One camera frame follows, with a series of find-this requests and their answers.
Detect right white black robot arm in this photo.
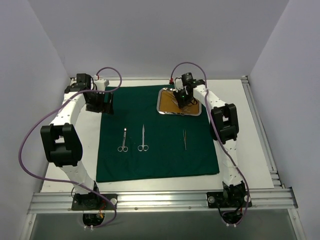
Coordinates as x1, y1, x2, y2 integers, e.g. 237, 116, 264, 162
173, 72, 247, 207

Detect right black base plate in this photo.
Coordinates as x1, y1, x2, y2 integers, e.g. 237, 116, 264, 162
206, 191, 248, 209

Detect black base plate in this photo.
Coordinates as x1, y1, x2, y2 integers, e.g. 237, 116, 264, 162
206, 191, 248, 209
71, 193, 114, 211

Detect silver surgical scissors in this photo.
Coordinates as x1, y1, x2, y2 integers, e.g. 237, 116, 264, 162
117, 127, 129, 153

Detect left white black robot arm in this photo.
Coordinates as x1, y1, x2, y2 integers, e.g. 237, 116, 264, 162
40, 73, 111, 210

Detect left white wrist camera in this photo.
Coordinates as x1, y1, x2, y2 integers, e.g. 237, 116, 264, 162
93, 75, 110, 91

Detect metal tray yellow liner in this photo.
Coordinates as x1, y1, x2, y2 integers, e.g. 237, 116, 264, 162
156, 87, 202, 117

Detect green surgical cloth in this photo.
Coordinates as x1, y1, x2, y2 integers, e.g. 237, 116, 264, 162
96, 85, 220, 183

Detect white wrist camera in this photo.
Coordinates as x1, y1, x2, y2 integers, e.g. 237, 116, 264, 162
93, 75, 110, 91
169, 77, 184, 91

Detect silver forceps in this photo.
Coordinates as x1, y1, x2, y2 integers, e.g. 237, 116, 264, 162
182, 129, 187, 151

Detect right aluminium rail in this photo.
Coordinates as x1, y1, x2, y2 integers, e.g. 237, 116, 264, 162
241, 75, 285, 189

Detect back aluminium rail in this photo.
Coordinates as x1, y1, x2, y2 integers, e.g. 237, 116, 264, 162
70, 74, 248, 82

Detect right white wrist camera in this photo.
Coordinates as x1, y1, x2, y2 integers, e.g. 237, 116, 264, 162
169, 77, 184, 91

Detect aluminium rail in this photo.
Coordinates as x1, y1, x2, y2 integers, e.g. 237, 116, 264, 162
28, 188, 298, 214
241, 75, 285, 189
70, 74, 248, 82

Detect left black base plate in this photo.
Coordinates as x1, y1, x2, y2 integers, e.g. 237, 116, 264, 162
71, 193, 114, 211

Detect front aluminium rail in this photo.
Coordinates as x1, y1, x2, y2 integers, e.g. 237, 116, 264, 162
28, 188, 298, 214

